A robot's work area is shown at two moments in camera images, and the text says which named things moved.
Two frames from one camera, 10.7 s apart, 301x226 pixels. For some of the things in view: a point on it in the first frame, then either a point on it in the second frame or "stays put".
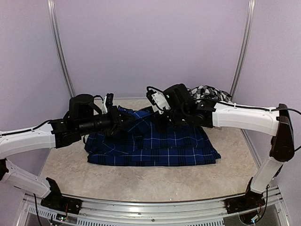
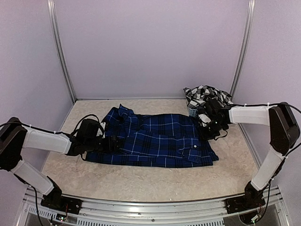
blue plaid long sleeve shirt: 117,144 stays put
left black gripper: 116,124 → 114,147
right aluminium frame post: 243,50 stays put
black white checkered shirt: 206,92 stays put
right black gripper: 162,125 → 205,136
